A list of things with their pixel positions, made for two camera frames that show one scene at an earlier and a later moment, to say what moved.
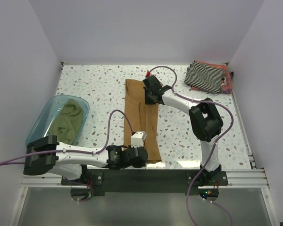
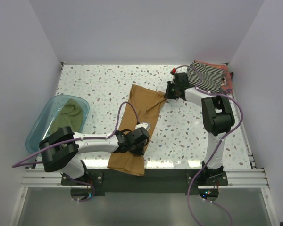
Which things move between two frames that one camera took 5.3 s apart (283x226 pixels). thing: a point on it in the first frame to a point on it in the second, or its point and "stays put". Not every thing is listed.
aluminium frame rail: [251, 178] stays put
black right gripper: [147, 101] to [168, 94]
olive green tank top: [68, 124] stays put
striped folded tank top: [204, 76] stays put
